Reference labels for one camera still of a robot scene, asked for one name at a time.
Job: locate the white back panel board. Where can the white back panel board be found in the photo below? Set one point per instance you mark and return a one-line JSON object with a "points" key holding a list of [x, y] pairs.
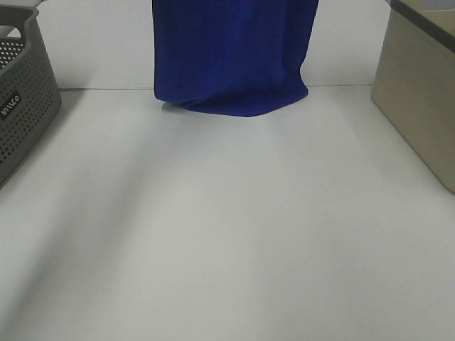
{"points": [[109, 44]]}

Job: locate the blue microfiber towel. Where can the blue microfiber towel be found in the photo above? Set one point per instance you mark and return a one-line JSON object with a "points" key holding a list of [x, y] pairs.
{"points": [[239, 58]]}

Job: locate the beige storage bin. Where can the beige storage bin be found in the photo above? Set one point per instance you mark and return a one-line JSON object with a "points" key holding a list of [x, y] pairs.
{"points": [[414, 82]]}

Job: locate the grey perforated plastic basket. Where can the grey perforated plastic basket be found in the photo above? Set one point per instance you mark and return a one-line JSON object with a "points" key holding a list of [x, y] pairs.
{"points": [[30, 98]]}

